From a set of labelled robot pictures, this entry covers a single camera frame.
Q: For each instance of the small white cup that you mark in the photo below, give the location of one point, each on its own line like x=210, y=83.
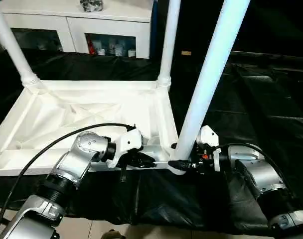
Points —
x=131, y=53

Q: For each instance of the white plastic table top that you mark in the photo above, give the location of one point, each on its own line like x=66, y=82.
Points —
x=79, y=99

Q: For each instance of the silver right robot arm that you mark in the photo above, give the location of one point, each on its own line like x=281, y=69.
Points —
x=261, y=174

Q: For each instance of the black glossy mat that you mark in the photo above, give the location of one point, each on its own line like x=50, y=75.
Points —
x=266, y=112

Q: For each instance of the small tan label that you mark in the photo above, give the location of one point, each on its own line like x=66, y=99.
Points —
x=186, y=52

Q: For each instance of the large dark screen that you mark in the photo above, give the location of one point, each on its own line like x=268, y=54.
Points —
x=273, y=22

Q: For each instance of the dark bag of parts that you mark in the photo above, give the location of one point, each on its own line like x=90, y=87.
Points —
x=91, y=5

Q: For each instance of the white plastic table leg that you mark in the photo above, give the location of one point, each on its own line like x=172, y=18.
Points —
x=211, y=74
x=169, y=42
x=12, y=49

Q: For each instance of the long black bar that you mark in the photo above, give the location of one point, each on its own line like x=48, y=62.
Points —
x=271, y=57

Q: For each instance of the white glass-door cabinet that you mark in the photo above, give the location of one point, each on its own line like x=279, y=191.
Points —
x=74, y=25

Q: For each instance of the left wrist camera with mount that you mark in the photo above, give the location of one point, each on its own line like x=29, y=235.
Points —
x=129, y=142

